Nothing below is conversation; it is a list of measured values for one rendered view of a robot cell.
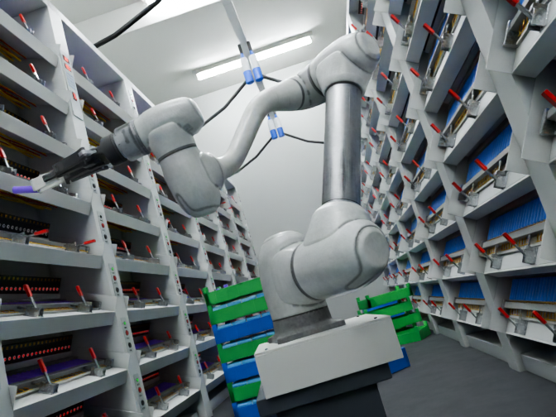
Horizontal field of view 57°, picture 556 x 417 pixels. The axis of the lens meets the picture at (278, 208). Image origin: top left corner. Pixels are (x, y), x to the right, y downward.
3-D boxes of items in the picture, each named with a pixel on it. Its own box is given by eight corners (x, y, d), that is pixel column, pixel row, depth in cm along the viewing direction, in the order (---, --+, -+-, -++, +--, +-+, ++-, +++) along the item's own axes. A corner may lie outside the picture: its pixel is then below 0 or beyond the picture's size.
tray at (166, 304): (178, 315, 242) (182, 285, 244) (125, 323, 182) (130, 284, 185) (137, 310, 245) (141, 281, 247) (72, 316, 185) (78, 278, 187)
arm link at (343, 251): (337, 307, 131) (404, 290, 114) (287, 293, 123) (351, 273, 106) (342, 74, 164) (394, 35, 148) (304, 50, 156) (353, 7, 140)
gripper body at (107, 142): (122, 138, 130) (90, 153, 130) (108, 127, 122) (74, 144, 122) (133, 164, 129) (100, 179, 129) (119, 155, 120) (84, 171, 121)
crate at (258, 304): (287, 303, 227) (282, 285, 229) (279, 305, 208) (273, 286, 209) (225, 322, 232) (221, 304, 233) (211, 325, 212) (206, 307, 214)
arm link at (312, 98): (271, 84, 161) (298, 62, 151) (308, 77, 173) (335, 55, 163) (289, 122, 161) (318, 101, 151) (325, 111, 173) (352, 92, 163)
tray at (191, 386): (198, 399, 234) (203, 368, 236) (150, 435, 175) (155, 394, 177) (156, 393, 237) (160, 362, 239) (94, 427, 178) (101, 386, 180)
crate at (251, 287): (282, 285, 229) (277, 269, 230) (273, 286, 209) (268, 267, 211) (221, 304, 233) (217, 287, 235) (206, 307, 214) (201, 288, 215)
